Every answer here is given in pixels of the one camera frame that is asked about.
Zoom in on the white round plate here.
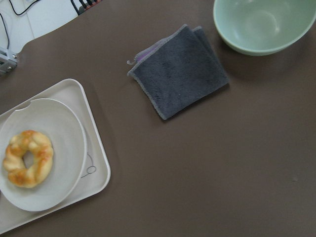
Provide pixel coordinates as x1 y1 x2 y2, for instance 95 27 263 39
0 98 87 211

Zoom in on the folded grey cloth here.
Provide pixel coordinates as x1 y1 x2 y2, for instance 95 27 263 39
127 24 229 120

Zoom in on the twisted glazed donut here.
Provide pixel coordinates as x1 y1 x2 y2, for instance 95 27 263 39
2 130 54 188

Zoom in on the green ceramic bowl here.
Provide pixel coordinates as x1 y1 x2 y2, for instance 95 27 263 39
213 0 316 56

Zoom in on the cream rabbit tray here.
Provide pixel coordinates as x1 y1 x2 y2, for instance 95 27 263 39
0 79 111 233

